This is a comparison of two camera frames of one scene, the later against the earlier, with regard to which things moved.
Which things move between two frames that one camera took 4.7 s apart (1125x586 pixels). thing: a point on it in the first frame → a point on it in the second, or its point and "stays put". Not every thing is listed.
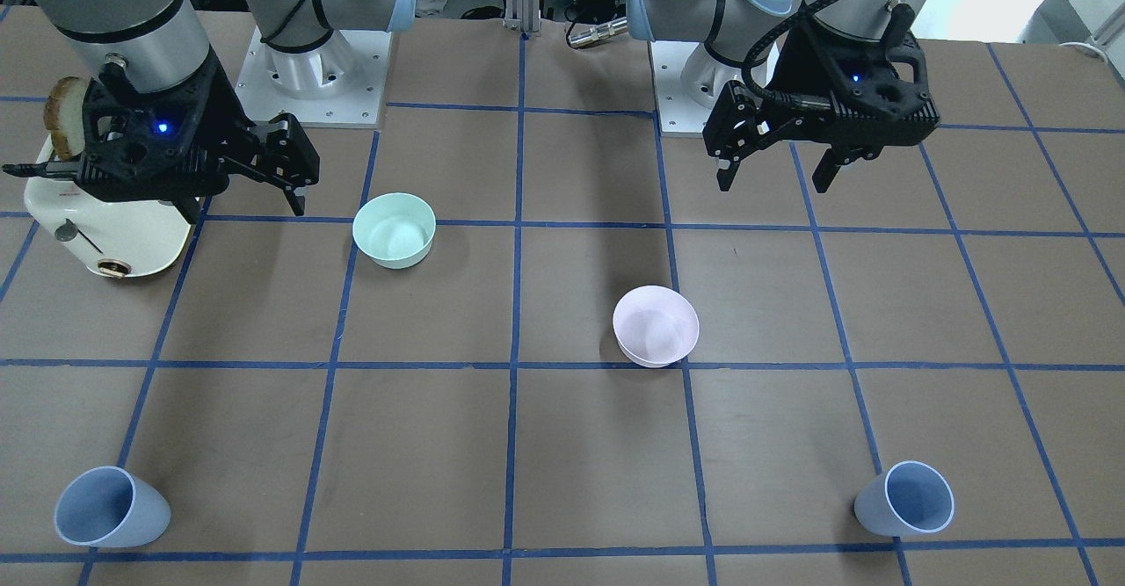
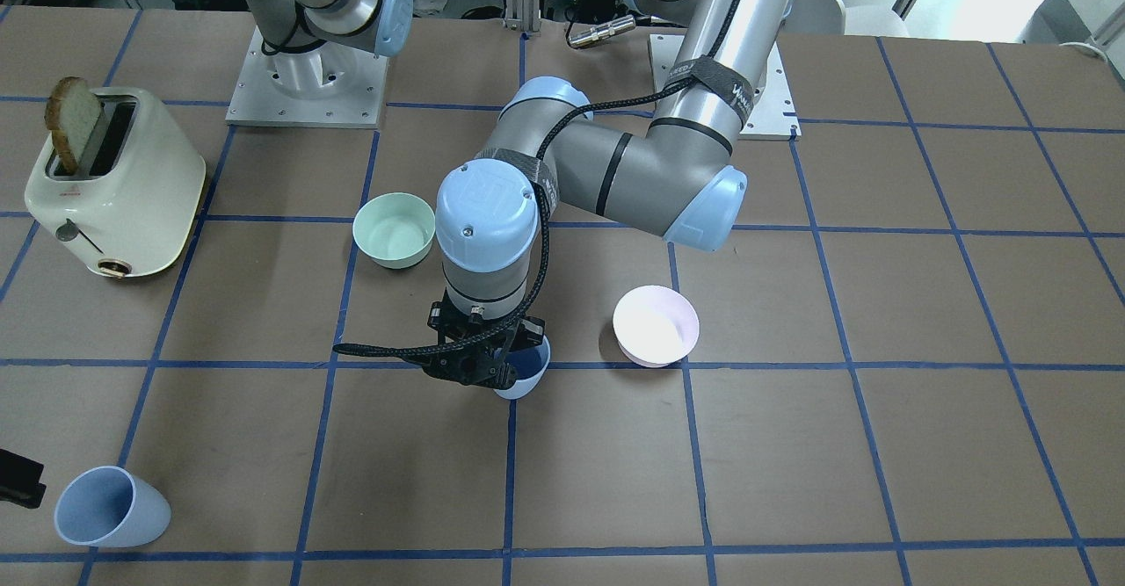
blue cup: x=108 y=507 stays put
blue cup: x=909 y=499 → x=533 y=363
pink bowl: x=655 y=326 stays put
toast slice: x=64 y=116 stays put
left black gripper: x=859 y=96 → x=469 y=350
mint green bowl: x=395 y=230 stays put
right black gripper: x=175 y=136 → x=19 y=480
